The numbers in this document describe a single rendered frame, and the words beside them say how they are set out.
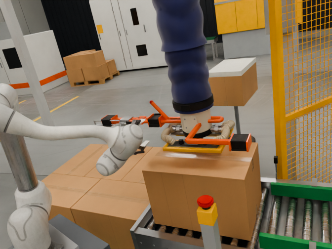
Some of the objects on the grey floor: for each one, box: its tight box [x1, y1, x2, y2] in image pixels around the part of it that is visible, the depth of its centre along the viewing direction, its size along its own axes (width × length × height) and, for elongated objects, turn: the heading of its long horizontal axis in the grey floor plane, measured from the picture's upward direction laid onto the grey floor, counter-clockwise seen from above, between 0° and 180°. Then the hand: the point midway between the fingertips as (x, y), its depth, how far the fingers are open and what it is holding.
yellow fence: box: [268, 0, 332, 183], centre depth 203 cm, size 87×10×210 cm, turn 141°
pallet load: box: [63, 49, 120, 87], centre depth 918 cm, size 121×102×90 cm
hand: (144, 131), depth 168 cm, fingers open, 13 cm apart
